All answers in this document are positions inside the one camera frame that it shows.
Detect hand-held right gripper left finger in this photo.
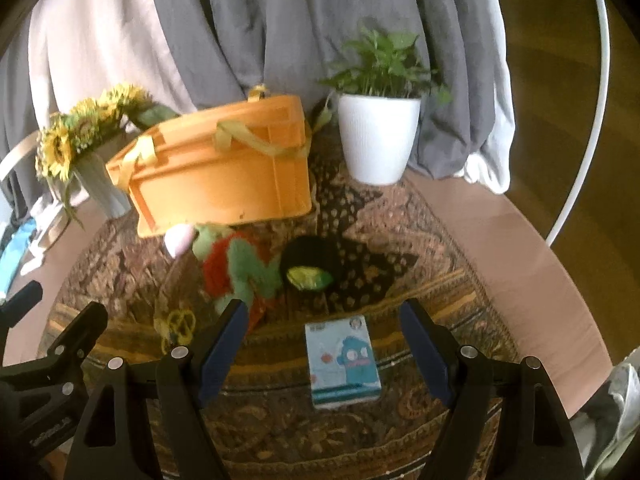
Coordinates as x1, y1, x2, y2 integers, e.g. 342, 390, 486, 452
65, 299, 249, 480

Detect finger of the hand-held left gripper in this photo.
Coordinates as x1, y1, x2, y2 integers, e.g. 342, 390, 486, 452
0, 282, 44, 330
0, 302, 108, 396

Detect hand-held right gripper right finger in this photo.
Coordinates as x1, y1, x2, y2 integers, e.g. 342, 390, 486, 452
399, 299, 586, 480

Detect green and red plush toy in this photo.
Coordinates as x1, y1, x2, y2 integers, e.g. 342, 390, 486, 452
192, 225, 284, 329

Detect pink plush toy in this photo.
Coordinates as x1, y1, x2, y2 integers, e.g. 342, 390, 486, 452
165, 225, 196, 259

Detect black and green plush toy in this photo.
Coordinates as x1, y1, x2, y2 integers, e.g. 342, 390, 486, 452
279, 236, 342, 292

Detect orange plastic basket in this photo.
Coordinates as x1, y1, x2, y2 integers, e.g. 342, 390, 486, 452
105, 86, 314, 239

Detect light blue cloth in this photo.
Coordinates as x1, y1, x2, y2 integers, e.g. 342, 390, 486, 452
0, 217, 39, 296

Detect light blue cartoon box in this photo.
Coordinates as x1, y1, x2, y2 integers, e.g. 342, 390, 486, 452
305, 316, 382, 409

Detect white ribbed vase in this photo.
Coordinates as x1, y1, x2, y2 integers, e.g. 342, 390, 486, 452
72, 135, 134, 219

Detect brown patterned rug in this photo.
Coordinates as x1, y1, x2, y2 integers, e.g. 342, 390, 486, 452
37, 125, 522, 480

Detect artificial sunflower bouquet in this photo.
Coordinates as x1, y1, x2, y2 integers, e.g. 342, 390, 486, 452
35, 84, 179, 231

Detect crumpled white cloth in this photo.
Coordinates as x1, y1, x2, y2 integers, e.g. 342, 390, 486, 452
570, 360, 640, 480

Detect green plant in white pot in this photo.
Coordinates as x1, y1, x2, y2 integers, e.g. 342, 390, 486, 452
312, 27, 454, 186

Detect beige curtain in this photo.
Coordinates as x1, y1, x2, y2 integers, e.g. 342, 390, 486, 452
27, 0, 202, 137

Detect grey curtain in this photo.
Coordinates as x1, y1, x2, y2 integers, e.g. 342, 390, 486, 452
145, 0, 502, 181

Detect white hoop tube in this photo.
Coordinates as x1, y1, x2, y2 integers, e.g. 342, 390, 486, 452
545, 0, 611, 249

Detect yellow looped cord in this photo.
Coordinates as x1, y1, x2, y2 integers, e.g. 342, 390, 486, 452
155, 307, 196, 352

